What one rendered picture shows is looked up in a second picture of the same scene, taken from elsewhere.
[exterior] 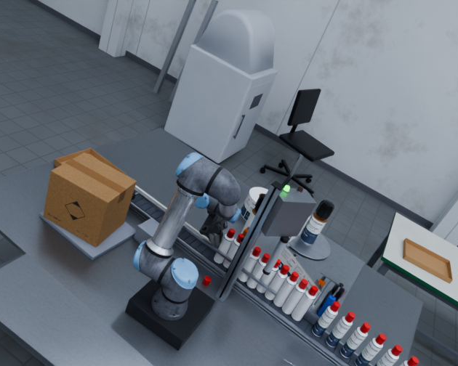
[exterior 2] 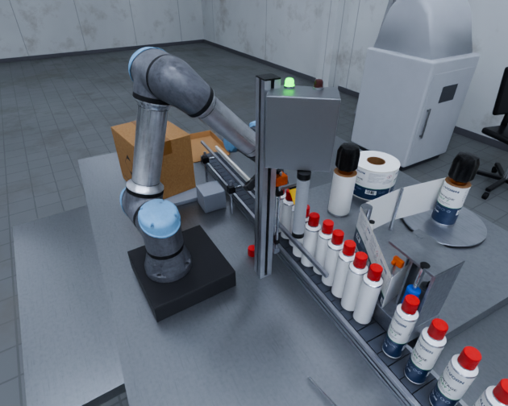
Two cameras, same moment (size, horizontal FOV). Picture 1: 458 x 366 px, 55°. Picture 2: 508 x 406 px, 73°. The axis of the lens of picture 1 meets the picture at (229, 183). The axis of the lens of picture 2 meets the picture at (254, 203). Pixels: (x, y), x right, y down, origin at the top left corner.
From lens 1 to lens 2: 129 cm
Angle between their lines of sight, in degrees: 36
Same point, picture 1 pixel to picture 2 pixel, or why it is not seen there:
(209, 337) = (210, 316)
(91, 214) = not seen: hidden behind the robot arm
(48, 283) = (82, 230)
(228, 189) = (168, 79)
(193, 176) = (136, 73)
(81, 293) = (103, 242)
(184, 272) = (151, 214)
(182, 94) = (364, 101)
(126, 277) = not seen: hidden behind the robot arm
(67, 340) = (52, 283)
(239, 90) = (419, 80)
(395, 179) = not seen: outside the picture
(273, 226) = (271, 149)
